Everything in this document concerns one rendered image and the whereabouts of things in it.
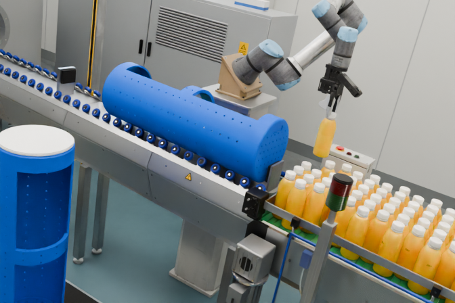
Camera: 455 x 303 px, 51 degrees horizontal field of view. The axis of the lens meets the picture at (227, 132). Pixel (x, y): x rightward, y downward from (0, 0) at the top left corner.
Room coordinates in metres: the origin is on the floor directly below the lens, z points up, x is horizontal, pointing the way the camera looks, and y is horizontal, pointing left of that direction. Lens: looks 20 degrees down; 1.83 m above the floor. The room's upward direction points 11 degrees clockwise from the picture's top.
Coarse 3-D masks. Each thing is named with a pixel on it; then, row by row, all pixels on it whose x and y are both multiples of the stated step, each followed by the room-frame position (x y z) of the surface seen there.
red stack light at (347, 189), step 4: (332, 180) 1.32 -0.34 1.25; (332, 184) 1.31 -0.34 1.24; (336, 184) 1.30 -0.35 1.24; (340, 184) 1.30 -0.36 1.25; (352, 184) 1.31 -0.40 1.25; (332, 188) 1.31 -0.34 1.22; (336, 188) 1.30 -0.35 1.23; (340, 188) 1.30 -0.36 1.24; (344, 188) 1.30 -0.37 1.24; (348, 188) 1.30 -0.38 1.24; (332, 192) 1.31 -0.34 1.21; (336, 192) 1.30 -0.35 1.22; (340, 192) 1.30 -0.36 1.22; (344, 192) 1.30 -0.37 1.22; (348, 192) 1.30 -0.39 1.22; (344, 196) 1.30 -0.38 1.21
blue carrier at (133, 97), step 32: (128, 64) 2.26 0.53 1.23; (128, 96) 2.09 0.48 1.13; (160, 96) 2.02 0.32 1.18; (192, 96) 1.99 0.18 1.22; (160, 128) 1.98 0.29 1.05; (192, 128) 1.89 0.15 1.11; (224, 128) 1.83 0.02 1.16; (256, 128) 1.79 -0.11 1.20; (224, 160) 1.81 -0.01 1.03; (256, 160) 1.74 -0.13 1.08
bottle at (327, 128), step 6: (324, 120) 1.90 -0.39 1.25; (330, 120) 1.89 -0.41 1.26; (324, 126) 1.89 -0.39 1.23; (330, 126) 1.88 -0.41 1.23; (336, 126) 1.91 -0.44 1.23; (318, 132) 1.91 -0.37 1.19; (324, 132) 1.88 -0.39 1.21; (330, 132) 1.88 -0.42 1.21; (318, 138) 1.90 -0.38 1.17; (324, 138) 1.88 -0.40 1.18; (330, 138) 1.88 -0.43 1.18; (318, 144) 1.89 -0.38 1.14; (324, 144) 1.88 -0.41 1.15; (330, 144) 1.89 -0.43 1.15; (318, 150) 1.89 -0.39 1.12; (324, 150) 1.88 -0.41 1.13; (318, 156) 1.89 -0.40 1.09; (324, 156) 1.88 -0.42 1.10
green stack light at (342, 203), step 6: (330, 192) 1.31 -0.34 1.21; (330, 198) 1.31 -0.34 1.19; (336, 198) 1.30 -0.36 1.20; (342, 198) 1.30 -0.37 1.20; (348, 198) 1.31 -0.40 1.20; (330, 204) 1.30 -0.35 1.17; (336, 204) 1.30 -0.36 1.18; (342, 204) 1.30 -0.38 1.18; (336, 210) 1.30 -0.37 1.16; (342, 210) 1.30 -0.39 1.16
